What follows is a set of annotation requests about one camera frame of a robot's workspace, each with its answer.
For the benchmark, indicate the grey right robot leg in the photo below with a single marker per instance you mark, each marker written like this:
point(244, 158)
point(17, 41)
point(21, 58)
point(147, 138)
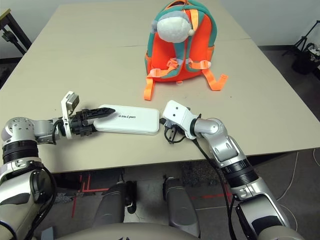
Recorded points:
point(180, 207)

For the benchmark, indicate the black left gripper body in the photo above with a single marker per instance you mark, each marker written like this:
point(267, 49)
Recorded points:
point(80, 125)

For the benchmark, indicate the white rectangular pencil case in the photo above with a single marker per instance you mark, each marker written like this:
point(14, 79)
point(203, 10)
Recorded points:
point(140, 125)

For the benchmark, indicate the grey crumpled cloth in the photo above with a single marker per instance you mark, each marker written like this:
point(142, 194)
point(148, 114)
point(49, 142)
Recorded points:
point(65, 197)

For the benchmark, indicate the black tripod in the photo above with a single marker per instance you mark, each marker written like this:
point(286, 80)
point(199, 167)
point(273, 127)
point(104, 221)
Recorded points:
point(303, 40)

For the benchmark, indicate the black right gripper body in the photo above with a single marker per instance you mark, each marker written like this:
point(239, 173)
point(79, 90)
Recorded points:
point(175, 133)

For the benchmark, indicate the beige robot torso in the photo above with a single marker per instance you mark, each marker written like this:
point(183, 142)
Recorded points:
point(125, 232)

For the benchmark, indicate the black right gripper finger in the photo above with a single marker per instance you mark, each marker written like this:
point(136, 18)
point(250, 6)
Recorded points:
point(163, 121)

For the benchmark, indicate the grey white plush toy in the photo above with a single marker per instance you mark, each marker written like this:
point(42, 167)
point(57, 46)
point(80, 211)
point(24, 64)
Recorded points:
point(172, 28)

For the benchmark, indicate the grey robot leg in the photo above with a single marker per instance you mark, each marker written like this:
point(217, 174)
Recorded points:
point(180, 207)
point(112, 202)

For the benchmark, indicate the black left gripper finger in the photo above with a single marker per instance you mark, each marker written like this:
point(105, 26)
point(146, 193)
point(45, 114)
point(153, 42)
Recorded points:
point(100, 113)

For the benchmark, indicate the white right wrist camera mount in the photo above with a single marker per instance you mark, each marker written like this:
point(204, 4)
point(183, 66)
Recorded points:
point(177, 112)

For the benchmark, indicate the grey foot pedal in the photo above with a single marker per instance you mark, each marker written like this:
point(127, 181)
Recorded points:
point(47, 233)

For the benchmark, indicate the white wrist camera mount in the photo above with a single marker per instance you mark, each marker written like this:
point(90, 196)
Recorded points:
point(177, 112)
point(65, 125)

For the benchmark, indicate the black table base bar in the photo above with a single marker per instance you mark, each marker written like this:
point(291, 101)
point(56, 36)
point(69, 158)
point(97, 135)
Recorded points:
point(67, 180)

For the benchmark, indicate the orange and teal backpack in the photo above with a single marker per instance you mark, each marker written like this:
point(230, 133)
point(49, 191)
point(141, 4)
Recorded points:
point(162, 60)

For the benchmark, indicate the black bag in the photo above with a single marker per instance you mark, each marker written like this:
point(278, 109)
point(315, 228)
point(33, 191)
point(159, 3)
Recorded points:
point(303, 65)

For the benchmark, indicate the side table with black frame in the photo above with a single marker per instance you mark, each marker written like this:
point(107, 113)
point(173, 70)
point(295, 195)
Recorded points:
point(18, 27)

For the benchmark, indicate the grey left robot leg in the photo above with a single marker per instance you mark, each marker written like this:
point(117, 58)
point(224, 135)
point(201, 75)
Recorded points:
point(112, 202)

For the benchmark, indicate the black stand with clamp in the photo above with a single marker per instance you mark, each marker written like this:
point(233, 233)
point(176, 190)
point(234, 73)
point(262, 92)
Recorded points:
point(7, 35)

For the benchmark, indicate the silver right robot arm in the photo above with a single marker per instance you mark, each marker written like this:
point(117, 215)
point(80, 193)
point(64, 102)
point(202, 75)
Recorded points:
point(225, 150)

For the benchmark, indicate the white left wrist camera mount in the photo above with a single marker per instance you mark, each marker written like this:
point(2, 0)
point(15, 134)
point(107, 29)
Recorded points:
point(65, 125)

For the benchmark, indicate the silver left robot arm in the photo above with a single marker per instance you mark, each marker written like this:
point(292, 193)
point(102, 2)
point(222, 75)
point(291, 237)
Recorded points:
point(17, 130)

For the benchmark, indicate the red floor tape cross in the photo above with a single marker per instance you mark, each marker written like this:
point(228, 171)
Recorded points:
point(207, 196)

